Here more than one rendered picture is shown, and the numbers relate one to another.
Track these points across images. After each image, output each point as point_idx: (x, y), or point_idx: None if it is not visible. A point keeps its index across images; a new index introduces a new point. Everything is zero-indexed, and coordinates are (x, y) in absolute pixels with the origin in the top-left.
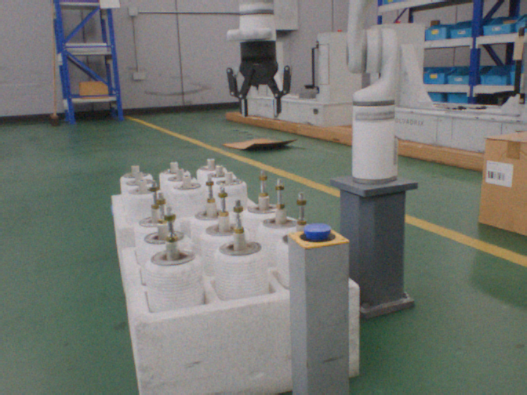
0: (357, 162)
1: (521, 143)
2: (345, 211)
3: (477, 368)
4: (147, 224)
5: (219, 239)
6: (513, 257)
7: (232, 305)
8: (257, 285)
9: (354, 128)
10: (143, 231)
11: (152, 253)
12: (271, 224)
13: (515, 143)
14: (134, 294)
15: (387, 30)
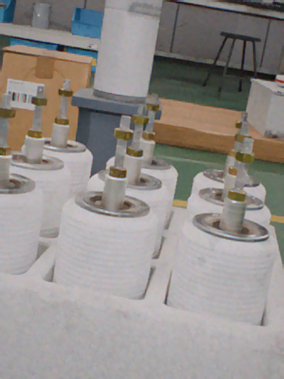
0: (125, 73)
1: (55, 59)
2: (101, 142)
3: None
4: (8, 189)
5: (161, 194)
6: None
7: (281, 281)
8: None
9: (123, 24)
10: (20, 203)
11: (144, 234)
12: (148, 164)
13: (48, 59)
14: (172, 315)
15: None
